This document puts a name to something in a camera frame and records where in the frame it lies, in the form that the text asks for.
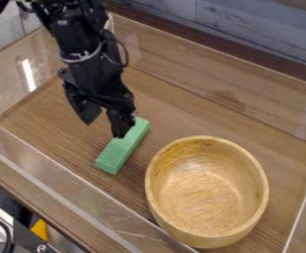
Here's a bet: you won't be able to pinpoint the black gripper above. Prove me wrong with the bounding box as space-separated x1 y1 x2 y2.
58 42 136 138

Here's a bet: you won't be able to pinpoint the green rectangular block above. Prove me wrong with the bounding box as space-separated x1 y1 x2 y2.
96 118 152 175

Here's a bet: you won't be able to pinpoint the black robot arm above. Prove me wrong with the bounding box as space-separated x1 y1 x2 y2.
30 0 137 138

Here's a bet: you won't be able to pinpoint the brown wooden bowl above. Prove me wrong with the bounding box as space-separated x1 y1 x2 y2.
146 135 269 249

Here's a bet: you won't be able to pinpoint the clear acrylic barrier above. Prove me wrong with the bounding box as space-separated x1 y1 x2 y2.
0 126 198 253

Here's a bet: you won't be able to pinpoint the yellow tag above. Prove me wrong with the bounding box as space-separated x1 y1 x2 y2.
33 219 50 241

